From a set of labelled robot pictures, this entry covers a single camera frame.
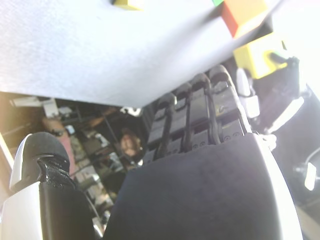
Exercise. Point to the large yellow foam cube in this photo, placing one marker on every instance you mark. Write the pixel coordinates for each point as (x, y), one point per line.
(252, 57)

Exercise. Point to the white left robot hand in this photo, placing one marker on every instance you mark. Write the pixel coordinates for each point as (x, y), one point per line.
(200, 195)

